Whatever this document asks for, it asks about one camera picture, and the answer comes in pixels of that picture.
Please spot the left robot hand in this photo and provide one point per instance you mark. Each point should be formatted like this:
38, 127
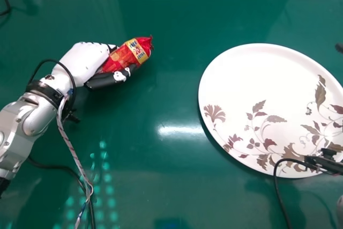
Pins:
80, 60

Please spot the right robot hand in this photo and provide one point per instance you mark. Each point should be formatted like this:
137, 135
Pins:
339, 48

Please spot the red biscuit packet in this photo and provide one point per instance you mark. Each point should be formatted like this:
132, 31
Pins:
123, 54

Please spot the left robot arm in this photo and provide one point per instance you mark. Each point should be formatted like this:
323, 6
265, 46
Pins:
24, 116

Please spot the white plate brown leaf pattern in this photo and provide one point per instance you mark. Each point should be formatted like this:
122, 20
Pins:
254, 78

